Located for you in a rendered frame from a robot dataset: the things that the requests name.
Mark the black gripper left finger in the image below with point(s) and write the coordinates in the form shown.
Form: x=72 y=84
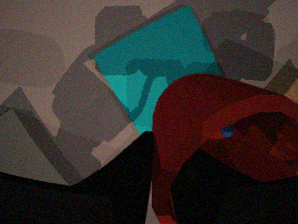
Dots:
x=118 y=193

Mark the blue marble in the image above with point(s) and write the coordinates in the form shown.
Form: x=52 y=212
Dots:
x=228 y=131

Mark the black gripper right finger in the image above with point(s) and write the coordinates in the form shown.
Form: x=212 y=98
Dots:
x=206 y=191

